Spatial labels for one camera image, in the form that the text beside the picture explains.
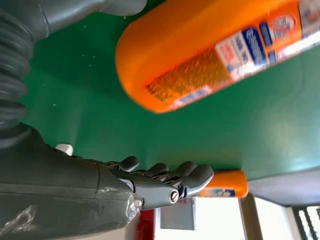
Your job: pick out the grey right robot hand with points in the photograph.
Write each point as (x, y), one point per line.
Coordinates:
(62, 192)

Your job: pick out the small white rounded object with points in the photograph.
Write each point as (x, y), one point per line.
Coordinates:
(65, 149)

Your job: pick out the brown pillar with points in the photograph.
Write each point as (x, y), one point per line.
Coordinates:
(250, 218)

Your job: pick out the dark window grille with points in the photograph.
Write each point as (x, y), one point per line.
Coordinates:
(307, 223)

